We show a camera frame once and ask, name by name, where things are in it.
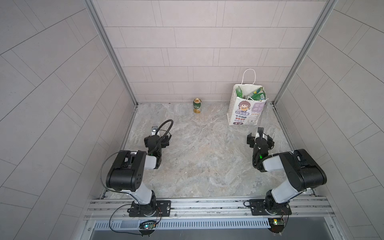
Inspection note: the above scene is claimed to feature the controller circuit board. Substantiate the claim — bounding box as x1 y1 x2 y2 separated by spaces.
139 220 157 231
268 219 285 234

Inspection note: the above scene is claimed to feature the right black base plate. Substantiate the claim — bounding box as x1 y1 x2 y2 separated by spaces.
244 199 292 216

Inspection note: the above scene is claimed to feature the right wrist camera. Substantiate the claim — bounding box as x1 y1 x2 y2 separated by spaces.
258 127 264 138

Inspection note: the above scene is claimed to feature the right aluminium corner post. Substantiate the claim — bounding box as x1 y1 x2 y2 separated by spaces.
272 0 338 105

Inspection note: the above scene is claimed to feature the green gold drink can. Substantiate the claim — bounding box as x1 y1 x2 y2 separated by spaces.
193 98 202 114

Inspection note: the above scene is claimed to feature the green colourful snack bag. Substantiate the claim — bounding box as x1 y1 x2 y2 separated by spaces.
246 87 267 101

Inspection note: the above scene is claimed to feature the white printed paper bag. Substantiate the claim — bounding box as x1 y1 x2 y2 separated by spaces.
227 82 268 126

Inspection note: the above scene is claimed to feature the green chip snack bag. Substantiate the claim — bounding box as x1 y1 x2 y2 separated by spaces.
235 87 243 99

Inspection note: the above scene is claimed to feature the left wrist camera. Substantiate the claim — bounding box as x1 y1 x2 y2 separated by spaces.
151 126 159 136

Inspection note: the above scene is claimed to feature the right controller circuit board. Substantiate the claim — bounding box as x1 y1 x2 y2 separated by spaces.
268 219 285 234

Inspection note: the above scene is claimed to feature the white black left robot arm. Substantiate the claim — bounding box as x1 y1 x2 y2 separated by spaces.
106 134 172 217

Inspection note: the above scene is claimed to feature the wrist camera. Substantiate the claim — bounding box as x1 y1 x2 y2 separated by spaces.
258 127 264 138
151 126 159 136

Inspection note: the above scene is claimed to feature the aluminium corner post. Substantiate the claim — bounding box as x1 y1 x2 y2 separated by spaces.
272 0 338 105
83 0 139 106

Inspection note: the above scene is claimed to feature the left aluminium corner post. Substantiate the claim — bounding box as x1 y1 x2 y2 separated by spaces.
83 0 139 106

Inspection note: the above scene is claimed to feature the left controller circuit board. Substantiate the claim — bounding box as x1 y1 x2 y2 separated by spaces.
139 220 157 231

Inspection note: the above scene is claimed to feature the aluminium mounting rail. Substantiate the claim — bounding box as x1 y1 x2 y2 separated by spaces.
83 196 335 220

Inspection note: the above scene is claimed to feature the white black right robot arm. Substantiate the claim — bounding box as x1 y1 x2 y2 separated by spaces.
244 128 327 216

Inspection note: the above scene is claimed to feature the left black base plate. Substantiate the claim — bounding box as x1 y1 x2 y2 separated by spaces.
127 200 172 217

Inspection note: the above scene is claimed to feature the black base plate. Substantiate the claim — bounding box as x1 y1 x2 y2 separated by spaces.
244 199 292 216
127 200 172 217

